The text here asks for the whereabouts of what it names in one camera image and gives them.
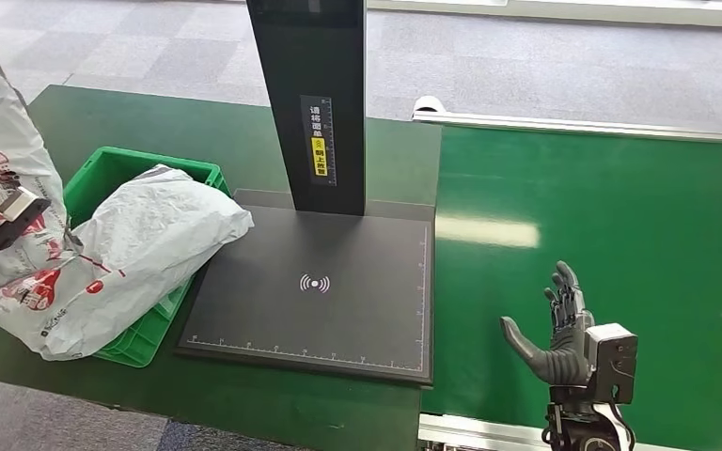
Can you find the large white red courier package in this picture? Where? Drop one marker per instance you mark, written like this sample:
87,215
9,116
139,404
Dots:
149,230

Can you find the green conveyor belt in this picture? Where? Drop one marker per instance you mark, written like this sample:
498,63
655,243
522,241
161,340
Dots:
647,218

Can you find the small white red courier package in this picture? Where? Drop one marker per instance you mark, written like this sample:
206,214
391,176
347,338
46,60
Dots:
0,124

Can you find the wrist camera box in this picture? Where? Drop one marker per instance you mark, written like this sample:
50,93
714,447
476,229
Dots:
20,202
613,361

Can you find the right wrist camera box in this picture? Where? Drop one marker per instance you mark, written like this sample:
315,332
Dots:
613,361

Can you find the long silver conveyor rail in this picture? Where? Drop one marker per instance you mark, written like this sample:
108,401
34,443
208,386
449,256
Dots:
616,127

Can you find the green plastic crate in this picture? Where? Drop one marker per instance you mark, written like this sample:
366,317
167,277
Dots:
105,168

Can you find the black inbound scanner machine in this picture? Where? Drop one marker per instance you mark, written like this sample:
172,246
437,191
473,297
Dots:
311,249

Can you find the short silver conveyor rail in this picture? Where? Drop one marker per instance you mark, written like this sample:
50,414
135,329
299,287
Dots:
473,432

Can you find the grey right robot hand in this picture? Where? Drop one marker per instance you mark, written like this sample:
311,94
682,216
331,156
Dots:
563,361

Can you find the white conveyor roller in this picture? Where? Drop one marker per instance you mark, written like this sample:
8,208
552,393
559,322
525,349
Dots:
429,104

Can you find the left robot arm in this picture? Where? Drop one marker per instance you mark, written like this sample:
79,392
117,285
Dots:
0,236

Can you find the white wall ledge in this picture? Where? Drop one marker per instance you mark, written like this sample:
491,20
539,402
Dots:
585,12

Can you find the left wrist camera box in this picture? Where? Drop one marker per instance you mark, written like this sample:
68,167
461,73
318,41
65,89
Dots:
20,202

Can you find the black yellow label sticker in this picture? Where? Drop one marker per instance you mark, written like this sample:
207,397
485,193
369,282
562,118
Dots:
318,143

